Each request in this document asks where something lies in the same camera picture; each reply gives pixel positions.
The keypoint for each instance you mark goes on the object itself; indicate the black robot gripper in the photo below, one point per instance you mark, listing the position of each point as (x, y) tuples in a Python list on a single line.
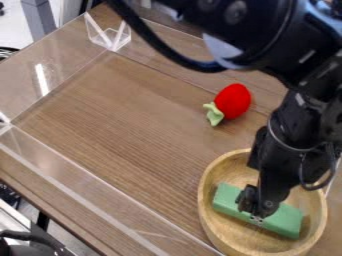
[(294, 153)]

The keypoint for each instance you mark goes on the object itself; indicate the green rectangular block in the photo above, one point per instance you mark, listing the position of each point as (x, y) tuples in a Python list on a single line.
[(238, 203)]

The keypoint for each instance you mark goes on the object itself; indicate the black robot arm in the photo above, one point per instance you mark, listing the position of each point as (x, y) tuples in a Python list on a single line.
[(290, 39)]

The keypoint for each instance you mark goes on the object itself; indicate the brown wooden bowl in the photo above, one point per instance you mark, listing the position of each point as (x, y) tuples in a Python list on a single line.
[(238, 238)]

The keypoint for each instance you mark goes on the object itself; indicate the red plush strawberry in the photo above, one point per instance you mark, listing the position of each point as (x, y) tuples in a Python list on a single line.
[(229, 105)]

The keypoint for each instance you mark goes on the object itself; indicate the black clamp bracket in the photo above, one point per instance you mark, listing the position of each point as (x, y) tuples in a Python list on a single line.
[(31, 241)]

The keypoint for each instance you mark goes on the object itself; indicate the grey table leg post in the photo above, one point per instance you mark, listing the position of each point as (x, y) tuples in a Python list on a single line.
[(39, 17)]

